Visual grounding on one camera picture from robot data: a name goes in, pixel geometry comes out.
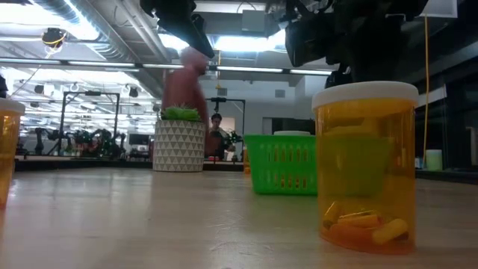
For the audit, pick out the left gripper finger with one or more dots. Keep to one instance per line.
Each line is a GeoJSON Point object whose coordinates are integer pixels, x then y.
{"type": "Point", "coordinates": [186, 31]}

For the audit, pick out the black monitor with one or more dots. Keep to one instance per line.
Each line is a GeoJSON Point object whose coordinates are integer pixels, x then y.
{"type": "Point", "coordinates": [139, 139]}

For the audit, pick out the succulent in white patterned pot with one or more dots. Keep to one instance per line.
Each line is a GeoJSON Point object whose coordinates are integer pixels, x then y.
{"type": "Point", "coordinates": [179, 145]}

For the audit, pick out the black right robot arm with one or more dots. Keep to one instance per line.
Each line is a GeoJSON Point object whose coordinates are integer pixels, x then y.
{"type": "Point", "coordinates": [373, 7]}

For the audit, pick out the black aluminium table frame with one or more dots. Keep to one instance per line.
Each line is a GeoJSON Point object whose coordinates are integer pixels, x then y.
{"type": "Point", "coordinates": [93, 164]}

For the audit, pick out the black background rig frame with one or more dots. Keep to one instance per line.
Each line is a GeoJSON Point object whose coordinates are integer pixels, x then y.
{"type": "Point", "coordinates": [91, 93]}

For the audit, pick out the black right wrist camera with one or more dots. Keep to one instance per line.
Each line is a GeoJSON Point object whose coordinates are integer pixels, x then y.
{"type": "Point", "coordinates": [310, 41]}

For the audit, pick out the white hanging panel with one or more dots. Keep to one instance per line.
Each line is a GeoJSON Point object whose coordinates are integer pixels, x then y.
{"type": "Point", "coordinates": [438, 9]}

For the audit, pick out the linear ceiling light bar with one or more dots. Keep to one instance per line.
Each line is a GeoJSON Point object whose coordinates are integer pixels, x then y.
{"type": "Point", "coordinates": [246, 69]}

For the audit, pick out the green plastic basket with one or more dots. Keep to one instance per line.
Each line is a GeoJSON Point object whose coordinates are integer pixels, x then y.
{"type": "Point", "coordinates": [284, 164]}

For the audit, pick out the orange pill bottle white cap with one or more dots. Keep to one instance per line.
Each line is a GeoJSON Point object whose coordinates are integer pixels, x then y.
{"type": "Point", "coordinates": [9, 149]}
{"type": "Point", "coordinates": [366, 168]}
{"type": "Point", "coordinates": [246, 160]}

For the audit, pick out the pale green cylinder container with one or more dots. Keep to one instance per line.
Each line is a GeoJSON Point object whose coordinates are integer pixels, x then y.
{"type": "Point", "coordinates": [434, 160]}

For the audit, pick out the black background robot arms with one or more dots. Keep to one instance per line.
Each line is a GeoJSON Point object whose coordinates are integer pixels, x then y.
{"type": "Point", "coordinates": [97, 143]}

